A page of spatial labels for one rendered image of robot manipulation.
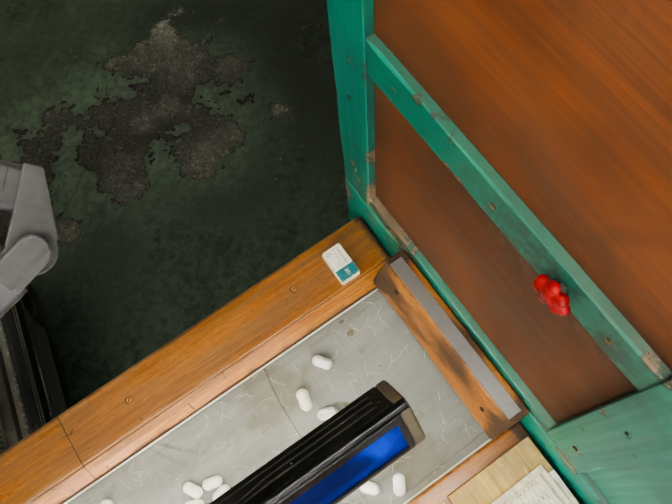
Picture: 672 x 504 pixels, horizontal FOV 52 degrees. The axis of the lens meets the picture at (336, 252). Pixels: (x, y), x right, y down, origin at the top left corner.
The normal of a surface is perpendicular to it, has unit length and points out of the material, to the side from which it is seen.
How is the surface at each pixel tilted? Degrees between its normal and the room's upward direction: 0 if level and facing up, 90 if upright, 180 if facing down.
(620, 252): 90
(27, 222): 38
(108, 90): 0
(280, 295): 0
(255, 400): 0
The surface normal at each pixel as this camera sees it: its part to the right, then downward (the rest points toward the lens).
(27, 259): 0.43, 0.09
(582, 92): -0.82, 0.55
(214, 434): -0.06, -0.34
